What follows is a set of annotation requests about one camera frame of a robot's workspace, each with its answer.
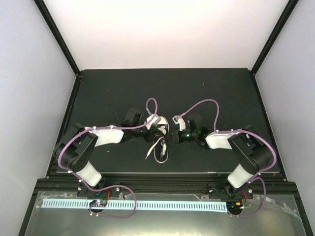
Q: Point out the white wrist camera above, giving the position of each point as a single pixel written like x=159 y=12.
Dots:
x=178 y=120
x=152 y=119

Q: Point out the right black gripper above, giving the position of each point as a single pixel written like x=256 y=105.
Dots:
x=177 y=137

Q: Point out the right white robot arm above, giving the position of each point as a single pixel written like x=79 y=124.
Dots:
x=254 y=154

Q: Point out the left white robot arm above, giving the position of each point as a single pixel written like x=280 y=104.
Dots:
x=74 y=150

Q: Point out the black sneaker white sole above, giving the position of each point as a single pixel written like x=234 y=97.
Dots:
x=160 y=150

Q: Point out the right small circuit board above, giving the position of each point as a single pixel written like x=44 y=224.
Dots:
x=238 y=205

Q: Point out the right black frame post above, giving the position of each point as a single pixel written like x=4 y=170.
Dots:
x=281 y=22

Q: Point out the small circuit board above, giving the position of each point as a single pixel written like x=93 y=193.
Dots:
x=238 y=205
x=98 y=203

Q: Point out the left small circuit board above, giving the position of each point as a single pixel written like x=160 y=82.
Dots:
x=98 y=203

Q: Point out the black frame post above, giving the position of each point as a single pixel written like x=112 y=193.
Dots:
x=281 y=22
x=43 y=9

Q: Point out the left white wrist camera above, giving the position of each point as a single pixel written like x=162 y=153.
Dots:
x=152 y=119

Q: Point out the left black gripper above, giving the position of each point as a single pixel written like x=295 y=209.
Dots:
x=153 y=131

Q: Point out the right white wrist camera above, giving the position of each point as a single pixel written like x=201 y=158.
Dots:
x=178 y=120

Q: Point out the black aluminium mounting rail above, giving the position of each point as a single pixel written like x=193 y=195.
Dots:
x=216 y=187

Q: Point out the white slotted cable duct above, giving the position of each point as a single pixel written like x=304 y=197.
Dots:
x=137 y=205

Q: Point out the white shoelace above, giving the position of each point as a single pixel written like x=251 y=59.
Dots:
x=150 y=151

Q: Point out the left black frame post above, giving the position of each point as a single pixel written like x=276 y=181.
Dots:
x=43 y=9

